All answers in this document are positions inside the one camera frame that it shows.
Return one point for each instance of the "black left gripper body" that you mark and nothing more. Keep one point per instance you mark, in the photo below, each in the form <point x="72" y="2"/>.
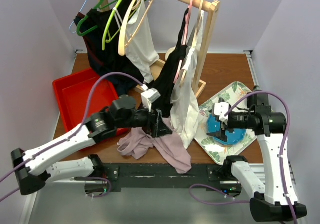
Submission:
<point x="143" y="119"/>

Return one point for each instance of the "pink hanger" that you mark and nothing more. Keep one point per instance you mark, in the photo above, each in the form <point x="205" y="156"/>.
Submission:
<point x="185" y="36"/>

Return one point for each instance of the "floral tray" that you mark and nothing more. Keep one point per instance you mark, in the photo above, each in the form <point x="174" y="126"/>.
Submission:
<point x="216" y="151"/>

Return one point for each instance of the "wooden clothes rack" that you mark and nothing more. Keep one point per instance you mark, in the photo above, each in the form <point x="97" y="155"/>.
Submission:
<point x="212" y="9"/>

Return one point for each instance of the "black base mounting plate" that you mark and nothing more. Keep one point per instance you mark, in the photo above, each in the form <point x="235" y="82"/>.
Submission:
<point x="164" y="176"/>

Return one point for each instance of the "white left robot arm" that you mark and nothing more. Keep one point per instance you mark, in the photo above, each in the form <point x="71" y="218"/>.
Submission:
<point x="45" y="164"/>

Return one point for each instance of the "white tank top right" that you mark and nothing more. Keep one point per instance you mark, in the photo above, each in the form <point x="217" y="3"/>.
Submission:
<point x="185" y="108"/>

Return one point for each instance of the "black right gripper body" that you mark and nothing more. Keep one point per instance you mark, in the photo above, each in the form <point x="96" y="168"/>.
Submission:
<point x="237" y="120"/>

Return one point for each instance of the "black tank top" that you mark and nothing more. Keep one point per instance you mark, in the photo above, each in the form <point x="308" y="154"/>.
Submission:
<point x="164" y="84"/>

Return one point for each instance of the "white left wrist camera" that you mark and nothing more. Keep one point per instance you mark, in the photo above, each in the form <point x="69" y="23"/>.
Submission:
<point x="148" y="97"/>

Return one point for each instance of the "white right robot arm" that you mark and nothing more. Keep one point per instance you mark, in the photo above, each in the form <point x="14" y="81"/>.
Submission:
<point x="268" y="115"/>

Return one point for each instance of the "pink tank top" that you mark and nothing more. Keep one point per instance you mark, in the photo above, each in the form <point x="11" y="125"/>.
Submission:
<point x="172" y="147"/>

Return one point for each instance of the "dark green hanger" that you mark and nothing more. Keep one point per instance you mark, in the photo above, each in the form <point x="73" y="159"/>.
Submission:
<point x="100" y="9"/>

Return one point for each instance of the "red plastic bin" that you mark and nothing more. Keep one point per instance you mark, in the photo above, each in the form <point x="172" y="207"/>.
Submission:
<point x="72" y="94"/>

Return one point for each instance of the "dark navy hanging garment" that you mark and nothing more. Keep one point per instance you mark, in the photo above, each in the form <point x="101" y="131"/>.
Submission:
<point x="108" y="60"/>

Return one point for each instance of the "white tank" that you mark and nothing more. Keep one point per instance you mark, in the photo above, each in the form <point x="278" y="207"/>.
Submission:
<point x="185" y="108"/>
<point x="141" y="51"/>

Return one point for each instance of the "white tank top left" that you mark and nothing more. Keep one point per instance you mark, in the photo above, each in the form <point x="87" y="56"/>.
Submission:
<point x="141" y="51"/>

